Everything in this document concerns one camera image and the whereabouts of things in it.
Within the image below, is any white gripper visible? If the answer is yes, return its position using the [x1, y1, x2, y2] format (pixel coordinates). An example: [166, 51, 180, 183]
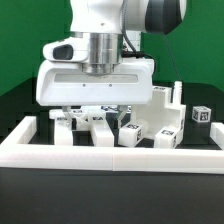
[36, 58, 154, 129]

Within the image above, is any white chair back part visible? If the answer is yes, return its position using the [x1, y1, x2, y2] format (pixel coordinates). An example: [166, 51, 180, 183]
[49, 108, 114, 147]

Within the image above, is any white chair seat part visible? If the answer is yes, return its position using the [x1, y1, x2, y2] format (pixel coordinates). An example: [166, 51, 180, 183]
[131, 81, 186, 148]

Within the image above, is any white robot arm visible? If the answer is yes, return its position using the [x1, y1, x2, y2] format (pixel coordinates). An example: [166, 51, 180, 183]
[36, 0, 187, 120]

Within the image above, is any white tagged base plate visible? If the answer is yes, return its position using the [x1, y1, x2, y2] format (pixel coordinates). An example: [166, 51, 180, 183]
[81, 105, 131, 113]

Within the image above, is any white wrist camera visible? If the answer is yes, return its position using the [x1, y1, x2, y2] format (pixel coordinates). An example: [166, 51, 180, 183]
[43, 37, 89, 63]

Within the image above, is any white U-shaped fence frame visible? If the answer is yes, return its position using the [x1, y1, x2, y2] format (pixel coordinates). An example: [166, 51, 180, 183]
[0, 116, 224, 174]

